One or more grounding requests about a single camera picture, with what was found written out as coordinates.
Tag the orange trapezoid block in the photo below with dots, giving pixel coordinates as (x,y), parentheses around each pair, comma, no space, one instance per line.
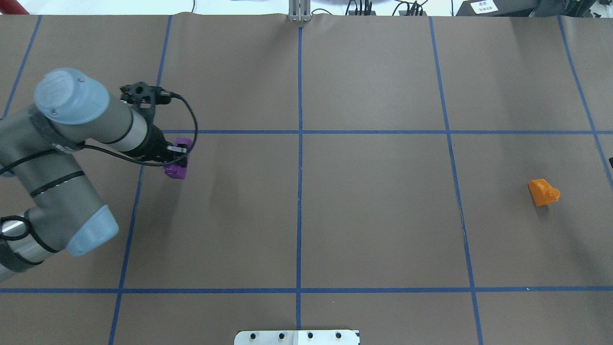
(543,193)

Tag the purple trapezoid block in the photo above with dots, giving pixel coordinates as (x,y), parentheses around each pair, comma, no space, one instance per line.
(177,158)

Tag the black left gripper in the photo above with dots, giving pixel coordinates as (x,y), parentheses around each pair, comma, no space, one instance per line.
(154,142)

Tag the aluminium frame post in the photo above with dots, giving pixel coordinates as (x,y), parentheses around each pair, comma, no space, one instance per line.
(299,11)

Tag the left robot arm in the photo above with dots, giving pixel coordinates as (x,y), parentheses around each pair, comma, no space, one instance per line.
(72,112)

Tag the black box with label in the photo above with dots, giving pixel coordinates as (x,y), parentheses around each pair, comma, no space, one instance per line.
(497,8)

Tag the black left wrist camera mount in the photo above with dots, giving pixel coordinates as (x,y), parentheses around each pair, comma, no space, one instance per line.
(144,98)

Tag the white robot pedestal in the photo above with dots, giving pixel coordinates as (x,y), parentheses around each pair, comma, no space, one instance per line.
(298,337)

